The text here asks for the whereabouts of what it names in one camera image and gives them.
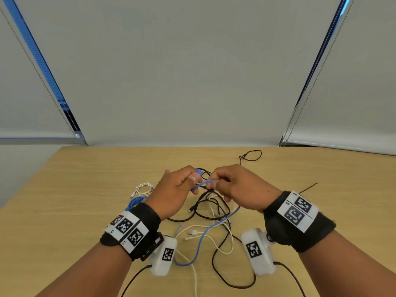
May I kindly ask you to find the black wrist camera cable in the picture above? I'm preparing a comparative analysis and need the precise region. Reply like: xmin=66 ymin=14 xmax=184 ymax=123
xmin=272 ymin=261 xmax=307 ymax=297
xmin=120 ymin=264 xmax=153 ymax=297

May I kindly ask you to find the black wrist strap with markers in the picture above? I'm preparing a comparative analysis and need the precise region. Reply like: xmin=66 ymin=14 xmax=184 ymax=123
xmin=263 ymin=190 xmax=337 ymax=253
xmin=99 ymin=202 xmax=165 ymax=263

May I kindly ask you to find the long black cable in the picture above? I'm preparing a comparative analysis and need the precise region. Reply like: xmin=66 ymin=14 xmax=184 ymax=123
xmin=167 ymin=168 xmax=239 ymax=222

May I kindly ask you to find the person's right hand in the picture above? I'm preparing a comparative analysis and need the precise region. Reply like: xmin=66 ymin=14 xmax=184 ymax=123
xmin=205 ymin=164 xmax=283 ymax=214

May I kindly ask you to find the person's right forearm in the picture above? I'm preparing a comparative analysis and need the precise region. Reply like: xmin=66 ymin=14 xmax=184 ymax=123
xmin=296 ymin=229 xmax=396 ymax=297

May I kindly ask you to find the person's left hand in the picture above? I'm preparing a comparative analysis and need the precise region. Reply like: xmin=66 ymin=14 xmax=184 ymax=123
xmin=145 ymin=166 xmax=203 ymax=221

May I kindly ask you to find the white wrist camera with marker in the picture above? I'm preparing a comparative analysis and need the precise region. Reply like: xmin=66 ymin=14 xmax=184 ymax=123
xmin=148 ymin=235 xmax=178 ymax=277
xmin=240 ymin=228 xmax=277 ymax=277

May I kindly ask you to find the coiled white cable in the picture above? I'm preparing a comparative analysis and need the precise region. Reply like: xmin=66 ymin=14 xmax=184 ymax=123
xmin=130 ymin=182 xmax=154 ymax=199

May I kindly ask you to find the wide grey roller blind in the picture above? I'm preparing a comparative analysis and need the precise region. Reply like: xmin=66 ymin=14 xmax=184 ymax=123
xmin=10 ymin=0 xmax=346 ymax=148

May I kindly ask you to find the person's left forearm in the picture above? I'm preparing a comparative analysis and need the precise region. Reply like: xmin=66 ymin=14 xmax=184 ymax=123
xmin=35 ymin=241 xmax=134 ymax=297

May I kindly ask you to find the window frame strip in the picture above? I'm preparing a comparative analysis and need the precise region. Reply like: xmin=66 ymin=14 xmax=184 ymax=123
xmin=278 ymin=0 xmax=354 ymax=147
xmin=1 ymin=0 xmax=89 ymax=147

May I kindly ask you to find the small black looped cable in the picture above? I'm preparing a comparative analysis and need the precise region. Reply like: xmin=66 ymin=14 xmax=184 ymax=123
xmin=238 ymin=150 xmax=262 ymax=166

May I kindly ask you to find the blue cable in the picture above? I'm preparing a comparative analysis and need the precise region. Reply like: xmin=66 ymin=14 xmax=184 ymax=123
xmin=125 ymin=168 xmax=241 ymax=267

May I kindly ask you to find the thin white cable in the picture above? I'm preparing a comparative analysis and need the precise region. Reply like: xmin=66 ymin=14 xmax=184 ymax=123
xmin=173 ymin=224 xmax=230 ymax=297

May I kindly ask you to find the white cable with flat plug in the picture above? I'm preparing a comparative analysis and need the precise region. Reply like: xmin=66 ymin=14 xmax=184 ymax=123
xmin=185 ymin=195 xmax=235 ymax=255

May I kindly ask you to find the thick black braided cable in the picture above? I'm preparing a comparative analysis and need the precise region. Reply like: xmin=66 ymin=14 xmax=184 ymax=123
xmin=211 ymin=210 xmax=257 ymax=290

